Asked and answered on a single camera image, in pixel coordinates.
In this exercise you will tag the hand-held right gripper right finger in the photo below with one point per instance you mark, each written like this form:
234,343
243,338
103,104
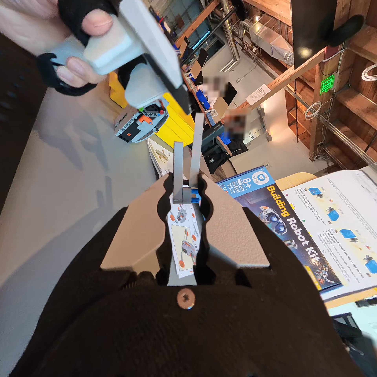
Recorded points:
235,235

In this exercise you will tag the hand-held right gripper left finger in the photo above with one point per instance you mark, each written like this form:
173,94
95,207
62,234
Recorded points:
135,235

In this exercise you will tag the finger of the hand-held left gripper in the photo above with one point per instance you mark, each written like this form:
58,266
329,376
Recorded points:
153,35

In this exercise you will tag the grey L-beam with blue pins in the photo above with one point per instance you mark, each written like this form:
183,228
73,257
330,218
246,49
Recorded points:
178,170

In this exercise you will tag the long grey holed beam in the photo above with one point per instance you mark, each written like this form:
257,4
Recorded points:
196,147

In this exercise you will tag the grey desk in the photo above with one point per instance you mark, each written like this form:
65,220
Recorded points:
73,191

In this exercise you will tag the person's left hand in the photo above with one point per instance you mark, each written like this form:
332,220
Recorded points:
26,26

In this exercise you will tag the blue toy set box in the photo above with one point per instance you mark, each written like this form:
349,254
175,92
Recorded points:
279,229

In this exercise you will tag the open instruction booklet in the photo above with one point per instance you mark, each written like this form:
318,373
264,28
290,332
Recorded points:
160,159

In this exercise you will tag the blue storage bin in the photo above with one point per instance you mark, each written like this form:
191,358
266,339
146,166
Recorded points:
226,138
203,98

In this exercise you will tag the grey orange toy robot model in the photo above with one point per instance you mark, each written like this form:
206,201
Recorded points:
138,126

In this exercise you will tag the yellow plastic bin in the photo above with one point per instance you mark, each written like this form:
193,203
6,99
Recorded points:
176,123

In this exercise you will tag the black flat screen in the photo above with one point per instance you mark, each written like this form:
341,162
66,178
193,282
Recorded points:
231,92

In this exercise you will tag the dark computer monitor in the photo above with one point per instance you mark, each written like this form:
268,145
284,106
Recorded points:
213,135

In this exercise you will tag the white printed instruction sheet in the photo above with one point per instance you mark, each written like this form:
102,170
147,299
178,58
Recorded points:
338,221

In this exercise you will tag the black studded pad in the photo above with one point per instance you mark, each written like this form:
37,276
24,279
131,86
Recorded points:
17,117

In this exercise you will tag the black hanging panel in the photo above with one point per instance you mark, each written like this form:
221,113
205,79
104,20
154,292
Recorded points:
312,29

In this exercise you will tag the green exit sign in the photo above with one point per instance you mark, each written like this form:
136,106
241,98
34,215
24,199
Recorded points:
327,84

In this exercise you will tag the silver air duct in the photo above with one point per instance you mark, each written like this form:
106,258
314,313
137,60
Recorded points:
271,41

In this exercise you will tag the white wall notice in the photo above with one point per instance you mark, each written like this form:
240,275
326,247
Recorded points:
257,94

